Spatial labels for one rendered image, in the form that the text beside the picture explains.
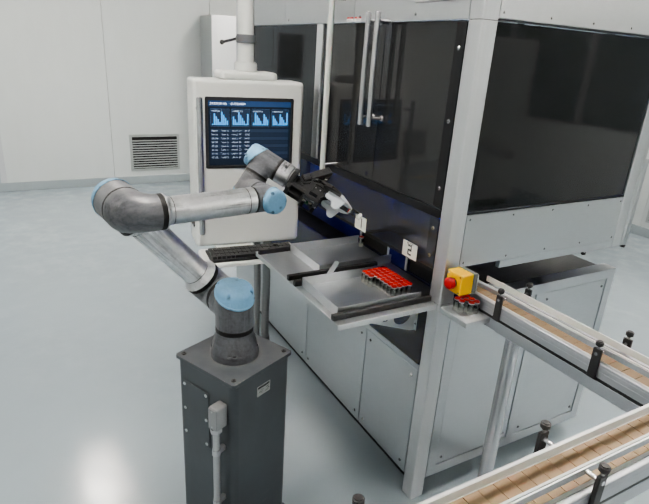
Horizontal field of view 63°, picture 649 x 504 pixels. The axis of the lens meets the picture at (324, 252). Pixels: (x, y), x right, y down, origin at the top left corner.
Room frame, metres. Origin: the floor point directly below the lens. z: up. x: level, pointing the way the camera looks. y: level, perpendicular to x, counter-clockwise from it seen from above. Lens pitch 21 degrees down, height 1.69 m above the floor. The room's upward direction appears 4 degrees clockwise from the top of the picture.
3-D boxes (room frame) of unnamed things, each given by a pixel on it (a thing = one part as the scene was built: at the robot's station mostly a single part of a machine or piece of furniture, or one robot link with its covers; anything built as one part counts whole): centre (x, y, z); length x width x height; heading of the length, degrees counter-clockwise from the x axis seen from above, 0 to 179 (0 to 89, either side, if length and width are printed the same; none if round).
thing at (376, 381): (2.81, -0.33, 0.44); 2.06 x 1.00 x 0.88; 30
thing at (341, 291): (1.73, -0.14, 0.90); 0.34 x 0.26 x 0.04; 119
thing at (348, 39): (2.31, -0.06, 1.51); 0.47 x 0.01 x 0.59; 30
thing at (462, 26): (1.74, -0.37, 1.40); 0.04 x 0.01 x 0.80; 30
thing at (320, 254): (2.09, -0.07, 0.90); 0.34 x 0.26 x 0.04; 120
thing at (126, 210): (1.38, 0.34, 1.27); 0.49 x 0.11 x 0.12; 127
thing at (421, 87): (1.91, -0.29, 1.51); 0.43 x 0.01 x 0.59; 30
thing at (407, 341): (2.58, 0.11, 0.73); 1.98 x 0.01 x 0.25; 30
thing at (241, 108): (2.47, 0.40, 1.19); 0.50 x 0.19 x 0.78; 113
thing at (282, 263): (1.90, -0.09, 0.87); 0.70 x 0.48 x 0.02; 30
